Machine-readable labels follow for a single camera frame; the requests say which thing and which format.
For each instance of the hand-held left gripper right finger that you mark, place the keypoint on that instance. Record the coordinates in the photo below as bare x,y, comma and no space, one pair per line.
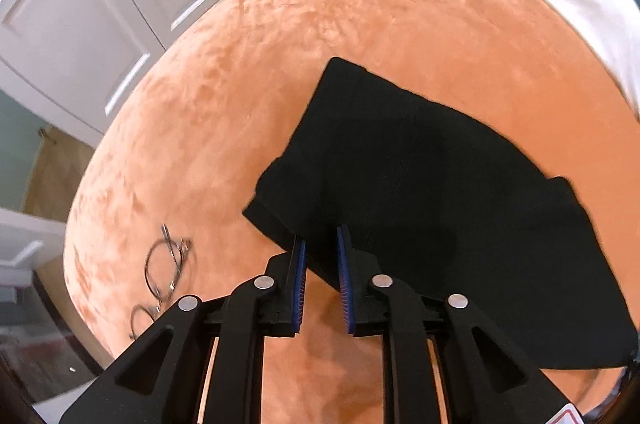
343,284

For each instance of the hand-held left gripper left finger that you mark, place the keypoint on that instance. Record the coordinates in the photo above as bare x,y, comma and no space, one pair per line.
299,284

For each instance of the black pants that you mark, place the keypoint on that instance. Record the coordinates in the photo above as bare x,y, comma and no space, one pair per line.
425,184

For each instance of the metal-framed eyeglasses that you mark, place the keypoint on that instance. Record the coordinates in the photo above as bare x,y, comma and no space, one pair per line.
167,261

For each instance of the orange plush blanket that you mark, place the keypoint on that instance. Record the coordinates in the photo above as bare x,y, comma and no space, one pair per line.
250,104

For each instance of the white furniture edge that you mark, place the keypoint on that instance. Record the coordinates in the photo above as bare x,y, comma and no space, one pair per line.
25,244

